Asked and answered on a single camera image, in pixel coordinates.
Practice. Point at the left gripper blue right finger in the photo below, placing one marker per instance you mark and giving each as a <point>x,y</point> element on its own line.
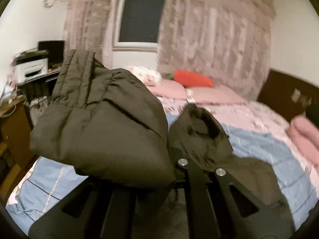
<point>218,206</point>

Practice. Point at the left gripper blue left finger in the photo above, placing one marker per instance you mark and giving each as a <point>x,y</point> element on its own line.
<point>96,208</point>

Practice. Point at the dark olive hooded puffer jacket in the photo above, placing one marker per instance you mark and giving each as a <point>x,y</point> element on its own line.
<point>108,125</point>

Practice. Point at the blue plaid bed sheet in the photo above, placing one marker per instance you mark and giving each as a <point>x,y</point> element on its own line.
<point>47,182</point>

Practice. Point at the pink cartoon print bed sheet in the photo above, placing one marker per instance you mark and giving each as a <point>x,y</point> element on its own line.
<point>251,116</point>

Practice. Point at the pink folded quilt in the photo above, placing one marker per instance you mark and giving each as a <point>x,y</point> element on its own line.
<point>304,134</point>

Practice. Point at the right pink pillow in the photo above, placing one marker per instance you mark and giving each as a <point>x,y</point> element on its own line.
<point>215,95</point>

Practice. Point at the pink pillow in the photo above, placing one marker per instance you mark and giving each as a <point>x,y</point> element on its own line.
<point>215,95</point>
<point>169,89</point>

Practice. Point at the brown wooden side cabinet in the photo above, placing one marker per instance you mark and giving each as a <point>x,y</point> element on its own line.
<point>16,127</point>

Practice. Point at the left pink pillow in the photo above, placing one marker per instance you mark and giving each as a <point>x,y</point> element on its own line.
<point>169,89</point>

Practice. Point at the orange carrot plush toy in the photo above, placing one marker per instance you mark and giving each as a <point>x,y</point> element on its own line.
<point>190,79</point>

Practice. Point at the black fluffy garment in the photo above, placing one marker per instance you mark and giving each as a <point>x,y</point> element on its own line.
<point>312,113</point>

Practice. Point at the floral print pillow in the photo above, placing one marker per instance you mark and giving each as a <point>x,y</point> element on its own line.
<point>147,76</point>

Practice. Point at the white printer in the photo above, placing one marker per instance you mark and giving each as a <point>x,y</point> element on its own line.
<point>29,65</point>

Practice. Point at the black computer monitor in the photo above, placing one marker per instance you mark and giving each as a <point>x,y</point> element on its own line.
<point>55,49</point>

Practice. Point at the right pink lace curtain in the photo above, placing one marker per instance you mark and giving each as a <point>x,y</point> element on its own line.
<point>225,40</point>

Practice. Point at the pink lace curtain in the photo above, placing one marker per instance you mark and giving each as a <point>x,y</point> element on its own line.
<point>225,40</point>
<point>89,25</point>

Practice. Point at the left pink lace curtain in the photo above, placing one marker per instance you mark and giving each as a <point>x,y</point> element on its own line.
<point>89,25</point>

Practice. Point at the dark window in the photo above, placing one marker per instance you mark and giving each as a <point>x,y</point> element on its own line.
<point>141,21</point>

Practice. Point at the dark wooden bed frame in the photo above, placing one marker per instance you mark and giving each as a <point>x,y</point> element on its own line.
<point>287,95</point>

